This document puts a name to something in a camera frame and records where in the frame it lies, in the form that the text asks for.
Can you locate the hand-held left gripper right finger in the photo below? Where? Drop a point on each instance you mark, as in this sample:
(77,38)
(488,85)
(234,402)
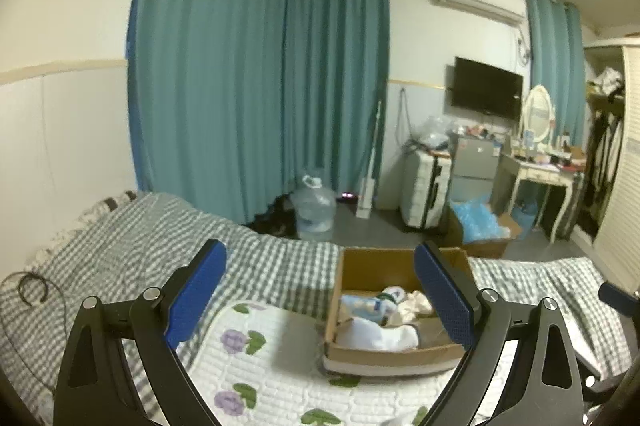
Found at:
(447,291)

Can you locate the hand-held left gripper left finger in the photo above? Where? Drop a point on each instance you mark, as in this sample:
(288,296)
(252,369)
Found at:
(197,291)

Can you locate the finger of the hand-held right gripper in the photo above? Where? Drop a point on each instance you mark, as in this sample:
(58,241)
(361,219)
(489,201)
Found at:
(595,371)
(617,296)

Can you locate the cream tissue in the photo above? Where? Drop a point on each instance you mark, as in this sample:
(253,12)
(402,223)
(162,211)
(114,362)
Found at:
(415,303)

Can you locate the white sock dark trim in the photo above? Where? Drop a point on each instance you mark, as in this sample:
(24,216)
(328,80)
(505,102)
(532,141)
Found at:
(392,295)

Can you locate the brown cardboard box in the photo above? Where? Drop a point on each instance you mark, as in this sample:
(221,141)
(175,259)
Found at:
(350,266)

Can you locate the grey checked blanket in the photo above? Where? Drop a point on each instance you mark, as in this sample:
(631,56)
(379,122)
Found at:
(150,246)

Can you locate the cardboard box with blue plastic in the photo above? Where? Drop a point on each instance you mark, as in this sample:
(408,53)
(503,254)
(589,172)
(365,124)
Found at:
(480,226)

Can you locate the white suitcase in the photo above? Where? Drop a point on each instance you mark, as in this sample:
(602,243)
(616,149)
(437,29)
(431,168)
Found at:
(425,191)

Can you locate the dark cloth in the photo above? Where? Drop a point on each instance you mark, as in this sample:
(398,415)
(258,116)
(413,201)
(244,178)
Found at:
(275,218)

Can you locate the floral quilted mat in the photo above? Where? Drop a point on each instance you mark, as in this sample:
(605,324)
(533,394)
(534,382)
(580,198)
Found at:
(280,381)

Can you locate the grey small fridge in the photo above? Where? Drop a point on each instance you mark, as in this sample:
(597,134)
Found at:
(475,166)

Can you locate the black device pink light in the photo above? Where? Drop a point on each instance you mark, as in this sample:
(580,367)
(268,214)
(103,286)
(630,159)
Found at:
(347,197)

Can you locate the clear water jug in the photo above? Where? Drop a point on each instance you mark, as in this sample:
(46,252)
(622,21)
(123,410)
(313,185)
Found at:
(312,211)

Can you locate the hanging dark clothes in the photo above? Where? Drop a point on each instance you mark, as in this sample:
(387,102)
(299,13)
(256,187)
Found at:
(602,156)

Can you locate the white dressing table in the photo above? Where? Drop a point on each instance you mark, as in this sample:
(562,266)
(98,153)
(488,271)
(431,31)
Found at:
(537,173)

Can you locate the clear plastic bag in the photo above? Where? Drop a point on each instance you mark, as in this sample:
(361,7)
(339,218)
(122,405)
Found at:
(435,133)

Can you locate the white oval mirror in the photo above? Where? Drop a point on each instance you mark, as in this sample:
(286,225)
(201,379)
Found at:
(539,113)

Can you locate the teal curtain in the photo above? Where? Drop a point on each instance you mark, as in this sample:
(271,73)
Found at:
(335,71)
(555,56)
(200,81)

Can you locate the black wall television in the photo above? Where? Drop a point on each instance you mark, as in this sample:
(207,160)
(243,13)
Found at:
(485,88)

